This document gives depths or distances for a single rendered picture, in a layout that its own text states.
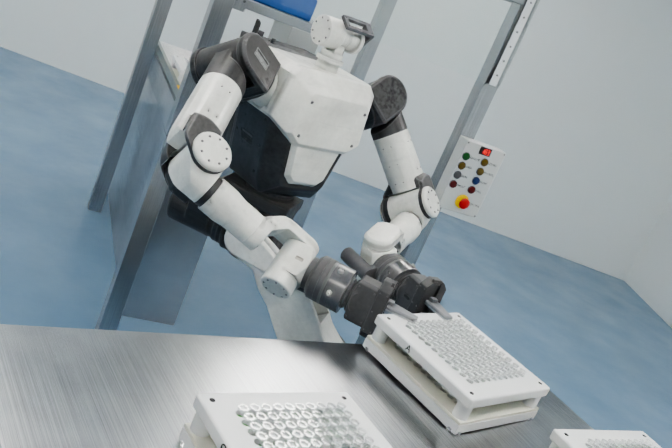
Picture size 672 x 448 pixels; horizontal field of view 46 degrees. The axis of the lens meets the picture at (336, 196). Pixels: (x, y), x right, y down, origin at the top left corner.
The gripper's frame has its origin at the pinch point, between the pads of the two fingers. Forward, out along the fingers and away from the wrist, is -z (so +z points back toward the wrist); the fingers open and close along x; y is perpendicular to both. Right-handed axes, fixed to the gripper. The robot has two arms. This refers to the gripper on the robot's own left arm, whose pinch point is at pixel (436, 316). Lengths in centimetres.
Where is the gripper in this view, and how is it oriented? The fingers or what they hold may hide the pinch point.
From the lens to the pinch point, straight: 157.8
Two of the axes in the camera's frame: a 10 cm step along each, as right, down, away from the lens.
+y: -7.8, -1.5, -6.1
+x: -3.8, 8.8, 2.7
